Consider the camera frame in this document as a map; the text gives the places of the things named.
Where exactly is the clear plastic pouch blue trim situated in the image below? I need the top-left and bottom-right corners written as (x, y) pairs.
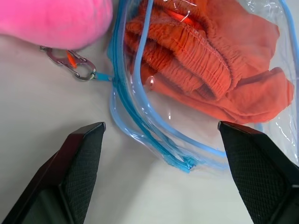
top-left (107, 0), bottom-right (299, 174)

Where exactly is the orange cloth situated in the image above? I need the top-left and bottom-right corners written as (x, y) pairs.
top-left (123, 0), bottom-right (295, 125)

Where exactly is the silver metal carabiner clip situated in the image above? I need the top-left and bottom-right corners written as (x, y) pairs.
top-left (39, 45), bottom-right (97, 82)

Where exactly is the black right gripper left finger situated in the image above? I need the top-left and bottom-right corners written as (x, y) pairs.
top-left (0, 121), bottom-right (107, 224)

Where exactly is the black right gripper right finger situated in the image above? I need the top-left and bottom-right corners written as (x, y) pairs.
top-left (217, 120), bottom-right (299, 224)

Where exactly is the pink plush toy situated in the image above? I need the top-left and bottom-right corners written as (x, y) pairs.
top-left (0, 0), bottom-right (114, 50)

